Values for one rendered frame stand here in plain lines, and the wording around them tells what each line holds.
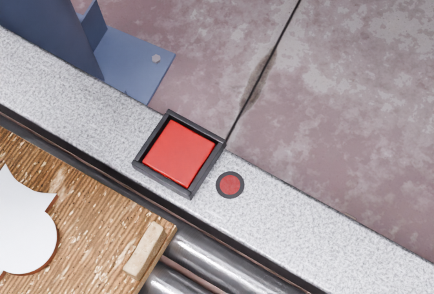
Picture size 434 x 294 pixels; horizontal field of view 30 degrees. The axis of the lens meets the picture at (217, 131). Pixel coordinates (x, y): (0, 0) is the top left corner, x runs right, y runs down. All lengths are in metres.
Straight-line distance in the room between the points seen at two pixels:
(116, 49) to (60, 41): 0.37
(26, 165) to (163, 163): 0.15
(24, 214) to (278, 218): 0.27
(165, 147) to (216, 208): 0.09
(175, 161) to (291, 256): 0.16
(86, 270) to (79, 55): 0.96
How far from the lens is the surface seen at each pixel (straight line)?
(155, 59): 1.98
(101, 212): 0.87
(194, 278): 0.90
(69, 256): 0.87
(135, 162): 0.89
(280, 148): 1.88
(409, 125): 1.93
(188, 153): 0.89
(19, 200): 0.89
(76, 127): 0.94
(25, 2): 1.52
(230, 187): 0.88
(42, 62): 0.98
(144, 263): 0.82
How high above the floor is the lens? 1.75
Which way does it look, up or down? 67 degrees down
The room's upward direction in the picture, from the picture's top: 10 degrees counter-clockwise
